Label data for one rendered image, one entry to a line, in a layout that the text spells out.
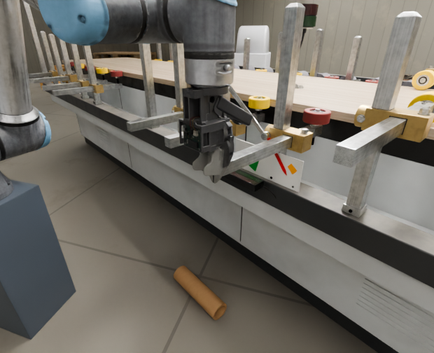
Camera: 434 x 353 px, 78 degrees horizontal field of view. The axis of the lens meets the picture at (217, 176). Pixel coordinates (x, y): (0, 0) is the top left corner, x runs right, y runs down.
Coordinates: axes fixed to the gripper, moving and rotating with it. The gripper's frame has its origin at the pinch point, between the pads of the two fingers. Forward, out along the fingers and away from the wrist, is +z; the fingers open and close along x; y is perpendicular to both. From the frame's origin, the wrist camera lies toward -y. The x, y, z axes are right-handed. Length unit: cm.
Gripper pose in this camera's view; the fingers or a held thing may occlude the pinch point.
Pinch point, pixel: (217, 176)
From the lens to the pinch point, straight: 60.5
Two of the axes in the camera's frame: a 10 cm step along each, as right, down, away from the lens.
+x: 6.7, 3.4, -6.5
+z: -0.1, 8.9, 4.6
